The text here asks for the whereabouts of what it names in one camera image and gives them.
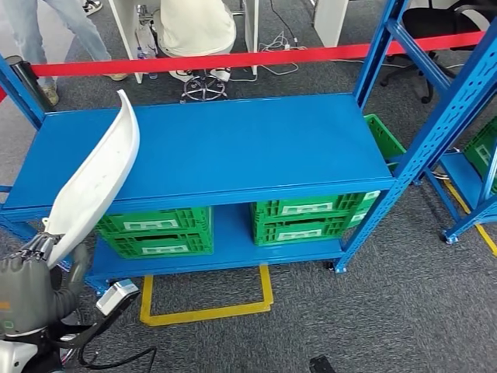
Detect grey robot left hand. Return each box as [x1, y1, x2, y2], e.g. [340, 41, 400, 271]
[0, 232, 91, 338]

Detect white curved plastic part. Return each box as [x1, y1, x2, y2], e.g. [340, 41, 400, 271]
[41, 89, 141, 269]

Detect blue metal shelf rack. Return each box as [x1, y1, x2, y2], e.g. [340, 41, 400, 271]
[424, 117, 497, 246]
[0, 0, 497, 297]

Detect person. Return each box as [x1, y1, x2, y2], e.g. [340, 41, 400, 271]
[0, 0, 129, 106]
[157, 0, 238, 83]

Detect chrome swivel chair base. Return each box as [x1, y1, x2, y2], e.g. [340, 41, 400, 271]
[180, 71, 229, 104]

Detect red barrier belt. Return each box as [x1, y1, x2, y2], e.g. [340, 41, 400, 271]
[0, 30, 486, 103]

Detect black office chair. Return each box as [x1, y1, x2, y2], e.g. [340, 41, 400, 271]
[378, 0, 497, 104]

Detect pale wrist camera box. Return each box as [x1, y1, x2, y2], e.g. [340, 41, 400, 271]
[96, 279, 141, 316]

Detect black camera cable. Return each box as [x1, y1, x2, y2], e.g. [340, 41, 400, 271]
[58, 329, 158, 373]

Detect chrome barrier stanchion post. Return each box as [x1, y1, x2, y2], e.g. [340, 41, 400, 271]
[4, 55, 46, 112]

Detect white floor cables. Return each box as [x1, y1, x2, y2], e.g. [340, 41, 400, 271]
[229, 30, 308, 83]

